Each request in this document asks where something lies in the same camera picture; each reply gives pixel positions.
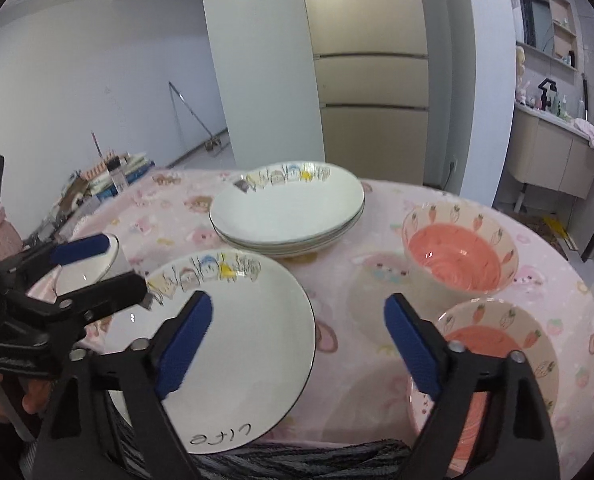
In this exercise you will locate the spice bottle with black cap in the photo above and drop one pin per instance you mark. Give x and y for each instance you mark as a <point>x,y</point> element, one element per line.
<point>115,172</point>

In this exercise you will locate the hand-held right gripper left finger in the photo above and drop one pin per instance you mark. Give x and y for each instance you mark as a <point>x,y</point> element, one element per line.
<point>187,345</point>

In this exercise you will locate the beige refrigerator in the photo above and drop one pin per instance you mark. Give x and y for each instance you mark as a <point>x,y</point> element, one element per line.
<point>372,85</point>

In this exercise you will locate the pink printed blanket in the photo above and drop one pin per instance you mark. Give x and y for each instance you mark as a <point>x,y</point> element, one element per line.
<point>357,280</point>

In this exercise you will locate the pink bag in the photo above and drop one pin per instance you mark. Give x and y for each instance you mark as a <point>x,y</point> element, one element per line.
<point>8,232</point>

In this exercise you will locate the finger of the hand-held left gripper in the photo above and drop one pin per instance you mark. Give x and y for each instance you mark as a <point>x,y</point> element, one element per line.
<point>82,250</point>
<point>112,292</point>

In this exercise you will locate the small white bowl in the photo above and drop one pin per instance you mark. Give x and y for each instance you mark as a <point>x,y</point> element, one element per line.
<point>89,272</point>

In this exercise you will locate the pink towel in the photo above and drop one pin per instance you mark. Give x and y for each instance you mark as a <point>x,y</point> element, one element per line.
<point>592,132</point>

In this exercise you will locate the person's left hand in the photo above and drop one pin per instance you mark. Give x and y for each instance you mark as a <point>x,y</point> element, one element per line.
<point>33,396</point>

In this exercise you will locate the grey striped clothing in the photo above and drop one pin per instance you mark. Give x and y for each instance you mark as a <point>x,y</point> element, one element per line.
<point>287,460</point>

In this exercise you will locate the pink carrot print bowl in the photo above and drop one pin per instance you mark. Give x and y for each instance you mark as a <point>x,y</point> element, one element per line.
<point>452,255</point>
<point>482,337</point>

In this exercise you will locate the pile of books and clutter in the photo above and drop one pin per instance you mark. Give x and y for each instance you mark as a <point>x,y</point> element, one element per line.
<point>107,180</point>

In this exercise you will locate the beige vanity cabinet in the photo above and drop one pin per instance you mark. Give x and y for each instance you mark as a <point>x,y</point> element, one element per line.
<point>552,155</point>

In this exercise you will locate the bathroom mirror cabinet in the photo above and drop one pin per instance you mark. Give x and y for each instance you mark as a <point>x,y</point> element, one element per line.
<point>552,25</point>

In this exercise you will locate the mop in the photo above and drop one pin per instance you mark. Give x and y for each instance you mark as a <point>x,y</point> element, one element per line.
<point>192,112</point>

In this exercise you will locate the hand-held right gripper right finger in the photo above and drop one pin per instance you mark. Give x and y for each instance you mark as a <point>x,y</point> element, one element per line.
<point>411,350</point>

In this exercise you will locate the white cartoon print plate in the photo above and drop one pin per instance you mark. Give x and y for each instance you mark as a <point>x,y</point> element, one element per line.
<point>287,210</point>
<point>257,340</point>
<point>289,247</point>
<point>289,254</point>

